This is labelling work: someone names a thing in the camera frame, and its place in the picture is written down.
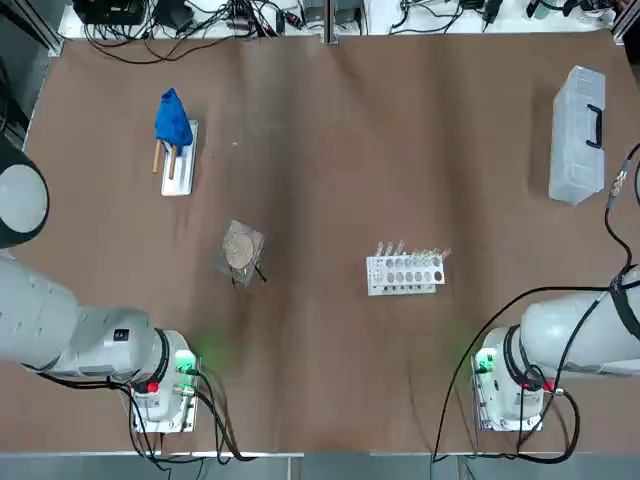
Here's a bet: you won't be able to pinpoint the black base cable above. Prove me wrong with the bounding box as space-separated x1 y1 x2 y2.
192 367 306 464
514 387 584 464

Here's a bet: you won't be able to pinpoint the black cable loop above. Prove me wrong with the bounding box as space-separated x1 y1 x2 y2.
82 22 241 66

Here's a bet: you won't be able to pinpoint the black charger brick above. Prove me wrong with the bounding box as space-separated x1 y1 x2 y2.
164 3 195 31

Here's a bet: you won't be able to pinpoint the white rag rack wooden rods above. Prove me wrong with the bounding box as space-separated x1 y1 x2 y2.
151 118 200 198

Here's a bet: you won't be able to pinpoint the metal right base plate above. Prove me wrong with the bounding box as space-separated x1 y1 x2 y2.
472 349 545 432

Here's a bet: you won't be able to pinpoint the black right base cable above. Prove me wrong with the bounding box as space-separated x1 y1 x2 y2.
514 387 584 464

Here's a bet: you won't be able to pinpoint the white test tube rack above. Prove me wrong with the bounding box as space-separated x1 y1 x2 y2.
366 241 453 297

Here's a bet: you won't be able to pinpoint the blue rag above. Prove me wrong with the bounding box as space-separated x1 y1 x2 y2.
154 88 194 147

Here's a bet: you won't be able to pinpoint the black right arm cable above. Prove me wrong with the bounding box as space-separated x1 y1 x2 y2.
432 143 640 464

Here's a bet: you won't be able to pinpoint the black electronic device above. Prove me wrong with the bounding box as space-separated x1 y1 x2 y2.
74 0 146 25

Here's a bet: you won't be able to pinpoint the metal base plate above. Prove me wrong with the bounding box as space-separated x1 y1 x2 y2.
472 349 545 432
130 349 202 435

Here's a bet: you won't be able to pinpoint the clear plastic compartment box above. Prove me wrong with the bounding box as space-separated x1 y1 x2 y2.
548 63 610 206

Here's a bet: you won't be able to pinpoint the aluminium camera post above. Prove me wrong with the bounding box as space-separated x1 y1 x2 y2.
323 0 339 44

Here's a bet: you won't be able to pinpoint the black power strip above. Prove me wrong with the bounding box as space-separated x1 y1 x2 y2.
225 14 261 32

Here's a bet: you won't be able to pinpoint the aluminium profile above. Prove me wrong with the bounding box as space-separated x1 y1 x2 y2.
29 9 66 56
612 0 640 47

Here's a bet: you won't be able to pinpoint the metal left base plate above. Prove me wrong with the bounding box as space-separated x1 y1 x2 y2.
130 349 202 435

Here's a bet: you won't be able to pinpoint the black left base cable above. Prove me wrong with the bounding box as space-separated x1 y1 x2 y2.
192 367 306 464

